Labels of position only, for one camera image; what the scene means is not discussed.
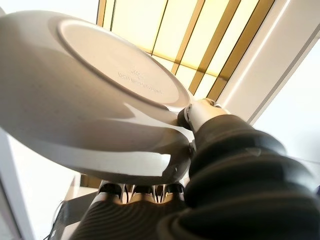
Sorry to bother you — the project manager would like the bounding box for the laptop power cable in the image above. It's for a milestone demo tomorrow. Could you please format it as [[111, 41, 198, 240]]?
[[43, 199, 65, 240]]

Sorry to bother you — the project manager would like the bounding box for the cream round plate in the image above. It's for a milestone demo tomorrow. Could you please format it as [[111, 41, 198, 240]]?
[[0, 9, 195, 186]]

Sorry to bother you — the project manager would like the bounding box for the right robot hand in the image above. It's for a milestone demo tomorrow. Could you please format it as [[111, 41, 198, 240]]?
[[71, 98, 320, 240]]

